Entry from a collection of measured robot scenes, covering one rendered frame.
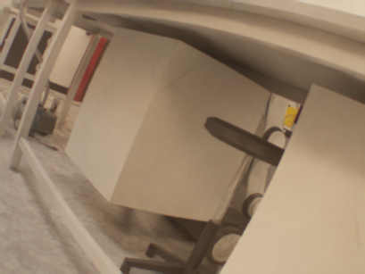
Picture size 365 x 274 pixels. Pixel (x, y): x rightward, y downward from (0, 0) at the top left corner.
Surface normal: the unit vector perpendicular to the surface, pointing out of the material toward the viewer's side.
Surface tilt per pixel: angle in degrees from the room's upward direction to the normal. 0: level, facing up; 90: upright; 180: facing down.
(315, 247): 90
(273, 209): 90
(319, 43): 90
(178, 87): 90
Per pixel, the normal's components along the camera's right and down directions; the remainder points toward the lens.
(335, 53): -0.70, -0.26
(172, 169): 0.58, 0.32
